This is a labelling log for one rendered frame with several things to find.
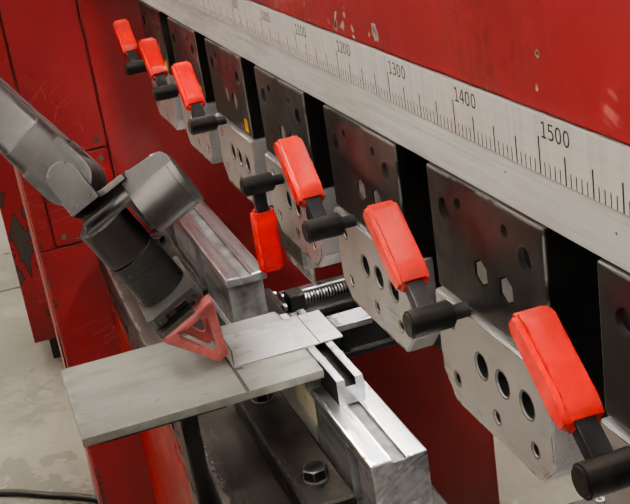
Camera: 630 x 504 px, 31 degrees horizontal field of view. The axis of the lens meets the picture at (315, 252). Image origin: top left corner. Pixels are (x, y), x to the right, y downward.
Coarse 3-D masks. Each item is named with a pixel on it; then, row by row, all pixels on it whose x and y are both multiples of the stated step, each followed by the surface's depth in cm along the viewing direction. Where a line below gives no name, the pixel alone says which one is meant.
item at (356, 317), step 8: (344, 312) 134; (352, 312) 134; (360, 312) 133; (328, 320) 133; (336, 320) 132; (344, 320) 132; (352, 320) 132; (360, 320) 131; (368, 320) 132; (336, 328) 131; (344, 328) 131
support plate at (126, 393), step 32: (256, 320) 137; (128, 352) 133; (160, 352) 132; (192, 352) 131; (64, 384) 128; (96, 384) 127; (128, 384) 126; (160, 384) 124; (192, 384) 123; (224, 384) 122; (256, 384) 121; (288, 384) 121; (96, 416) 120; (128, 416) 119; (160, 416) 118
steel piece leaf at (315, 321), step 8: (312, 312) 136; (320, 312) 136; (304, 320) 134; (312, 320) 134; (320, 320) 133; (312, 328) 132; (320, 328) 131; (328, 328) 131; (320, 336) 129; (328, 336) 129; (336, 336) 129
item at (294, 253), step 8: (280, 232) 128; (280, 240) 129; (288, 240) 126; (288, 248) 127; (296, 248) 123; (288, 256) 132; (296, 256) 124; (304, 256) 122; (296, 264) 129; (304, 264) 122; (312, 264) 122; (304, 272) 126; (312, 272) 123; (312, 280) 124
